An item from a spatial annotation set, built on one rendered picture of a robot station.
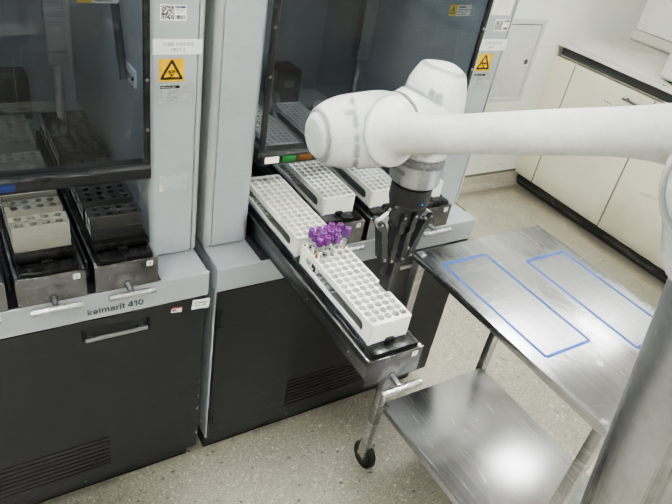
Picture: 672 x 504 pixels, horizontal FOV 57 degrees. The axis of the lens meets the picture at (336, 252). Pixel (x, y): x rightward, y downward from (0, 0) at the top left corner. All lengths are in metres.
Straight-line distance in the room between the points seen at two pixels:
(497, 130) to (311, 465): 1.45
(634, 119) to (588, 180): 2.91
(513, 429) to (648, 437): 1.28
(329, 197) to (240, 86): 0.38
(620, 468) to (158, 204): 1.08
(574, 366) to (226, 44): 0.97
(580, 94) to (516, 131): 2.92
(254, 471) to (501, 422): 0.76
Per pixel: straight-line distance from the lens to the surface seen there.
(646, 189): 3.55
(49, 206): 1.47
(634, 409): 0.71
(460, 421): 1.93
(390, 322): 1.24
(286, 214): 1.50
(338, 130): 0.88
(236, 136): 1.45
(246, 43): 1.38
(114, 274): 1.42
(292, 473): 2.04
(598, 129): 0.84
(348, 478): 2.06
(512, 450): 1.92
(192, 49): 1.34
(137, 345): 1.58
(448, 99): 1.01
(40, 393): 1.60
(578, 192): 3.78
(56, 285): 1.41
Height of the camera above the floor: 1.64
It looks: 34 degrees down
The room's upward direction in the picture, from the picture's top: 11 degrees clockwise
